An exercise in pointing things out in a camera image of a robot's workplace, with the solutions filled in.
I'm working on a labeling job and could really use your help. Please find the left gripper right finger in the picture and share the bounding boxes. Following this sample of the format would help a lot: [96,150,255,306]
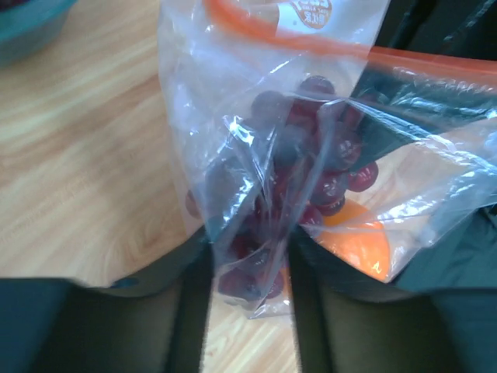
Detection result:
[289,207,496,372]

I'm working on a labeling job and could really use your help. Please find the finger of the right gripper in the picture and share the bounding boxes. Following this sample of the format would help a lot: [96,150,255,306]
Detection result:
[374,0,496,61]
[349,47,496,170]

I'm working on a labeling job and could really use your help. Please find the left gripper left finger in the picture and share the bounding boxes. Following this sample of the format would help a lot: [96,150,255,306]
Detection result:
[1,229,213,372]

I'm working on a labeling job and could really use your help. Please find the clear zip bag orange seal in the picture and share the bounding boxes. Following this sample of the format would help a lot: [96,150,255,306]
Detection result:
[158,1,496,317]

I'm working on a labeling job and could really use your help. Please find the fake purple grapes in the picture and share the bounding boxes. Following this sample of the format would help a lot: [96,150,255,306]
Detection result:
[185,75,379,304]

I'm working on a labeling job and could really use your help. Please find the fake orange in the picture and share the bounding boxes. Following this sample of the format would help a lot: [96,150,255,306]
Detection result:
[285,200,391,291]

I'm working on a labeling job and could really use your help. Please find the grey plastic fruit bowl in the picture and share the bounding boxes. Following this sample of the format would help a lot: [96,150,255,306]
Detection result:
[1,0,76,68]

